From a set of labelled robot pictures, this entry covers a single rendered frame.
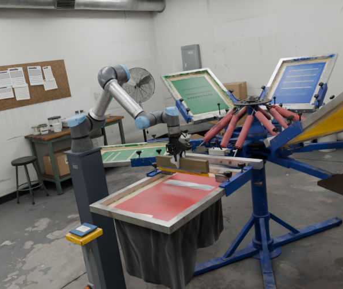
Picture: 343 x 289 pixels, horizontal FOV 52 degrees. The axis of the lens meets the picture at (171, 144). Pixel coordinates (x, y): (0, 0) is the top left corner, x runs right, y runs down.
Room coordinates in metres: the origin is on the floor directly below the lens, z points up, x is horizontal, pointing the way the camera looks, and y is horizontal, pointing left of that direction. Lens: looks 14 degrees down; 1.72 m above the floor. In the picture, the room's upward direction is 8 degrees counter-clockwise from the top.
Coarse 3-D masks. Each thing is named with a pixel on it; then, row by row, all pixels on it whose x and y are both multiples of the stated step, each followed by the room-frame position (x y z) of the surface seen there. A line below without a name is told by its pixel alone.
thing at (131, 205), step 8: (176, 176) 2.20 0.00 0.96; (184, 176) 2.18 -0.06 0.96; (192, 176) 2.16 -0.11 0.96; (200, 176) 2.14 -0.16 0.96; (160, 184) 2.09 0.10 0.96; (168, 184) 2.07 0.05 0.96; (144, 192) 1.99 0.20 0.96; (128, 200) 1.89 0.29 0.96; (120, 208) 1.79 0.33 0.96; (128, 208) 1.78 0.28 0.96; (136, 208) 1.76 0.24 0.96; (144, 208) 1.75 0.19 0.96
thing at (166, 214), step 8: (208, 184) 1.98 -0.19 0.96; (216, 184) 1.96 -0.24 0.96; (184, 192) 1.90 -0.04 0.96; (192, 192) 1.89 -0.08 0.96; (200, 192) 1.87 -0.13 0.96; (208, 192) 1.85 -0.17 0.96; (192, 200) 1.77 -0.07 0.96; (152, 208) 1.74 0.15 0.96; (160, 208) 1.72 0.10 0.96; (184, 208) 1.68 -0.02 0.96; (160, 216) 1.62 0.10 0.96; (168, 216) 1.61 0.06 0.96
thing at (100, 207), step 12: (216, 168) 2.15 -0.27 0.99; (228, 168) 2.12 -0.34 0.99; (144, 180) 2.11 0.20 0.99; (120, 192) 1.95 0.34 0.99; (132, 192) 2.01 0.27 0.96; (216, 192) 1.75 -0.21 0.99; (96, 204) 1.81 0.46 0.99; (108, 204) 1.87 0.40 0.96; (204, 204) 1.64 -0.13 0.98; (108, 216) 1.71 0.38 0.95; (120, 216) 1.64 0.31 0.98; (132, 216) 1.59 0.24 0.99; (144, 216) 1.57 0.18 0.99; (180, 216) 1.52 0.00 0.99; (192, 216) 1.56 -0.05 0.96; (156, 228) 1.48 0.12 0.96; (168, 228) 1.43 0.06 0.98
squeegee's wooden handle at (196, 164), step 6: (156, 156) 2.10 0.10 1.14; (162, 156) 2.07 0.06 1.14; (168, 156) 2.05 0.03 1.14; (162, 162) 2.07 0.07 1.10; (168, 162) 2.04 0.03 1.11; (180, 162) 1.97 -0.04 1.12; (186, 162) 1.94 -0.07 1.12; (192, 162) 1.91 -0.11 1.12; (198, 162) 1.89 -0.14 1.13; (204, 162) 1.86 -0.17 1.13; (180, 168) 1.98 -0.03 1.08; (186, 168) 1.95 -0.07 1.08; (192, 168) 1.92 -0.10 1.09; (198, 168) 1.89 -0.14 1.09; (204, 168) 1.86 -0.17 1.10
